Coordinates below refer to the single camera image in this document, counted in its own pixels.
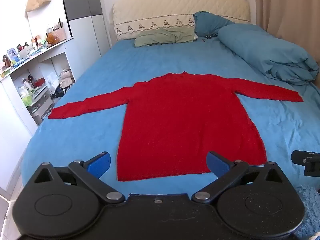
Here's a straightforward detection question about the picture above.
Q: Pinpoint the green bottle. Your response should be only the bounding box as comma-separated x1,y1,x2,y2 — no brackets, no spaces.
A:
21,90,33,107

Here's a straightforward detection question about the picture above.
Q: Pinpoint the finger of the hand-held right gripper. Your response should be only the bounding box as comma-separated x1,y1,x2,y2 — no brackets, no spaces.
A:
291,150,320,177

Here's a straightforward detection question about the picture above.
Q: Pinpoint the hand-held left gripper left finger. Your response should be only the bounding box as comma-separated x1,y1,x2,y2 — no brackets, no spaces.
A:
32,151,125,204

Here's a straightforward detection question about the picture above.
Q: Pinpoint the white shelf unit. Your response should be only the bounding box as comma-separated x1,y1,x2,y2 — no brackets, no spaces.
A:
0,36,75,137

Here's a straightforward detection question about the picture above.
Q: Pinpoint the blue bed sheet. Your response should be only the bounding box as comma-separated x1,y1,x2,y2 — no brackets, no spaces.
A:
20,39,320,198

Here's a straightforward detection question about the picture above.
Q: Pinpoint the beige quilted headboard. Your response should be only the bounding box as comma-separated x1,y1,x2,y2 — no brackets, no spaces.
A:
112,0,251,42

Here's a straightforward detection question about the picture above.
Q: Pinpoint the green pillow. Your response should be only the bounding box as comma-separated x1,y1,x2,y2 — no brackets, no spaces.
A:
134,27,196,47

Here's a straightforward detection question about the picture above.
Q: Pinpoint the fluffy blue rug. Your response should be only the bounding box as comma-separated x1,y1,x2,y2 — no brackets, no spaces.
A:
293,185,320,240

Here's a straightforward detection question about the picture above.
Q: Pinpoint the beige curtain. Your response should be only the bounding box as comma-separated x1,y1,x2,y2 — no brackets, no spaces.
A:
254,0,320,63

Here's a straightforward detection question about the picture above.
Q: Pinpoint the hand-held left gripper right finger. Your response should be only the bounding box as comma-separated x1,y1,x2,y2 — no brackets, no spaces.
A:
191,151,287,204

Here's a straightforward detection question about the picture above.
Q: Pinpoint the white and grey wardrobe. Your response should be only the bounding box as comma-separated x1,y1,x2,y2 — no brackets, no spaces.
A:
61,0,112,80

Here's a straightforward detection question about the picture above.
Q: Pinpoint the blue rolled duvet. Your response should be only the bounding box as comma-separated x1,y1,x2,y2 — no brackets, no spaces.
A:
217,24,320,87

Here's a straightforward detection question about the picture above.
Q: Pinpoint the red knit sweater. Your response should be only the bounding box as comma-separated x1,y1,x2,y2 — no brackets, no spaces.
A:
48,71,304,182

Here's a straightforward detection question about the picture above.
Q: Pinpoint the blue pillow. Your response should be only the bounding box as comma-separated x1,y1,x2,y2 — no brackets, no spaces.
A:
193,11,235,37

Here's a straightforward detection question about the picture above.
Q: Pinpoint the pink storage box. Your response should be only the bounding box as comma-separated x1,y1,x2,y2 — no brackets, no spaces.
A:
52,27,67,42

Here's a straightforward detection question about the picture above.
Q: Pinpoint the beige handbag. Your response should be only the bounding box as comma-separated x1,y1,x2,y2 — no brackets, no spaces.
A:
59,69,75,88

